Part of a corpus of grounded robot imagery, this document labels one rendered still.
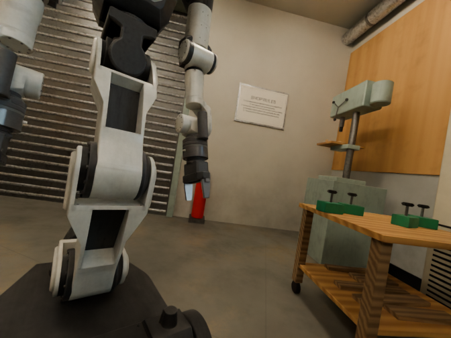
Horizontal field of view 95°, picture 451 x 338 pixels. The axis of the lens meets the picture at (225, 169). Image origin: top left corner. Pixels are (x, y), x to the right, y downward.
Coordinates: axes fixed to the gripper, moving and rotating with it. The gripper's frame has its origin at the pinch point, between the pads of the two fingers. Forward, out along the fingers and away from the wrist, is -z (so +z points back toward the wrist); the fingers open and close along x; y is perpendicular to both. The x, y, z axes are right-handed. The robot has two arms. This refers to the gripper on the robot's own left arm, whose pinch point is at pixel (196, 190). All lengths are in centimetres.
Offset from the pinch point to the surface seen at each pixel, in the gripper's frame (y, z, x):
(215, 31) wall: 98, 201, -100
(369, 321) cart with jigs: 50, -48, 29
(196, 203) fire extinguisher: 92, 2, -140
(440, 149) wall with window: 178, 27, 54
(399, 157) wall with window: 194, 29, 28
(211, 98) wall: 102, 124, -119
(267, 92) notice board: 158, 131, -77
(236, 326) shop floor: 28, -57, -15
